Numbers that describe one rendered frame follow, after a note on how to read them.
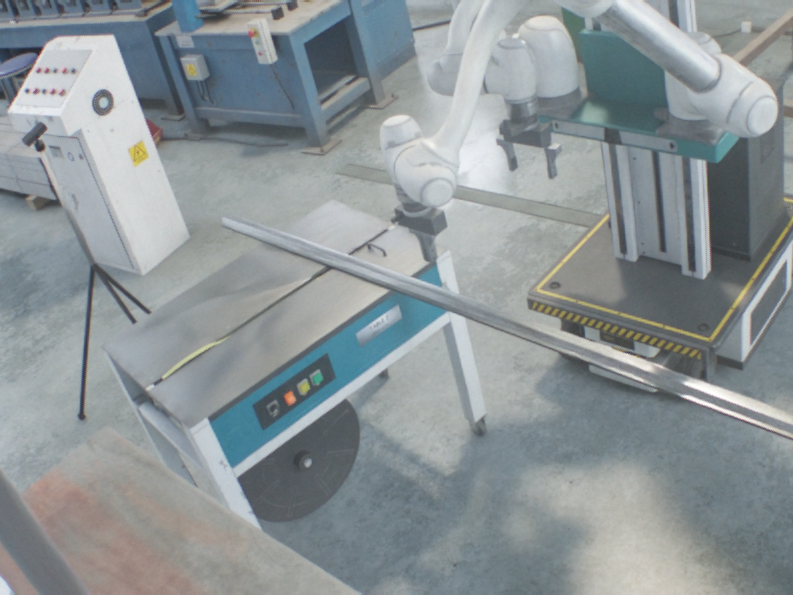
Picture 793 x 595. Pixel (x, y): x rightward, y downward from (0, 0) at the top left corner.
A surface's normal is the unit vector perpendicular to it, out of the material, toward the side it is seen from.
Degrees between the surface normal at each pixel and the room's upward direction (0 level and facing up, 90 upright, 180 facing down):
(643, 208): 90
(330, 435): 90
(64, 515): 0
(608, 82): 90
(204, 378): 0
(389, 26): 90
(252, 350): 0
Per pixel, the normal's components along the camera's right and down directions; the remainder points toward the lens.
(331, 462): 0.65, 0.33
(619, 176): -0.62, 0.57
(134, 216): 0.81, 0.19
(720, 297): -0.21, -0.79
